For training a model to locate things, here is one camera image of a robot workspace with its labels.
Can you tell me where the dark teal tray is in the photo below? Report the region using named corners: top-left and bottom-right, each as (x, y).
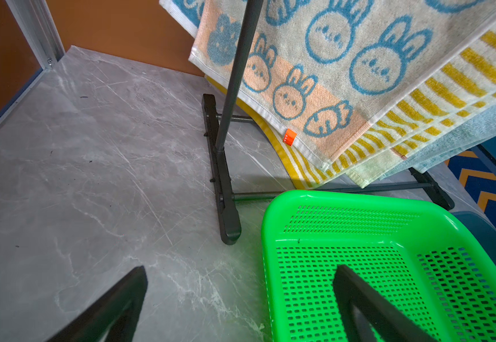
top-left (452, 210), bottom-right (496, 300)

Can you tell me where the yellow striped towel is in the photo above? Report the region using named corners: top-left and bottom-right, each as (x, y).
top-left (204, 8), bottom-right (496, 190)

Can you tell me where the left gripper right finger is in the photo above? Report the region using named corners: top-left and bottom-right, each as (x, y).
top-left (333, 265), bottom-right (435, 341)

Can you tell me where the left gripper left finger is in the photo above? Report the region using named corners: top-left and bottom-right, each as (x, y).
top-left (50, 266), bottom-right (148, 341)

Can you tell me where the bunny pattern towel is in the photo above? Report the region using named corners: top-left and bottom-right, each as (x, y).
top-left (162, 1), bottom-right (496, 170)

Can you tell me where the green plastic basket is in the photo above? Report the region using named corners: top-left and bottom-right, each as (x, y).
top-left (262, 190), bottom-right (496, 341)

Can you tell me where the light green towel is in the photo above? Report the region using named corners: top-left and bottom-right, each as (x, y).
top-left (380, 104), bottom-right (496, 180)

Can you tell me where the black clothes rack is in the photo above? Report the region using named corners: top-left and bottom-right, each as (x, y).
top-left (202, 0), bottom-right (455, 245)

